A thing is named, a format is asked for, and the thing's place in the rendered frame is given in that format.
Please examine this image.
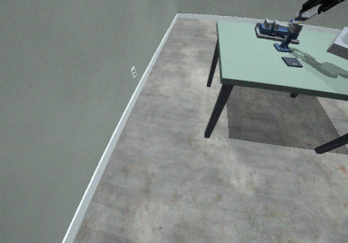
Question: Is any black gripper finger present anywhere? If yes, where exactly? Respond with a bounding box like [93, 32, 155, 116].
[310, 0, 345, 18]
[295, 0, 329, 19]

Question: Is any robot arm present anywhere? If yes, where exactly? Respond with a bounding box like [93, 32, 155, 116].
[341, 32, 348, 45]

